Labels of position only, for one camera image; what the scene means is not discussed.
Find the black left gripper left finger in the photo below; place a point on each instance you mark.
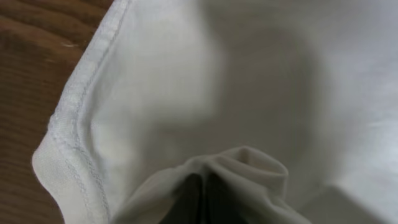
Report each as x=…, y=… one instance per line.
x=188, y=205

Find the white t-shirt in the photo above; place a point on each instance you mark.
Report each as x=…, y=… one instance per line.
x=292, y=103

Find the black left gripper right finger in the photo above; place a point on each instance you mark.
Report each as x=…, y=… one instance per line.
x=220, y=203

